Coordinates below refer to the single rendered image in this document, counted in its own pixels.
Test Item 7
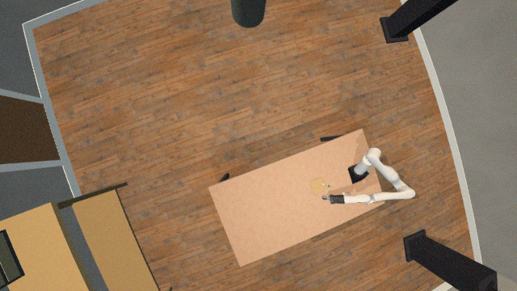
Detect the tan square mat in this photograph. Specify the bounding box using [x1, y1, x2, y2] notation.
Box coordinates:
[309, 176, 326, 195]

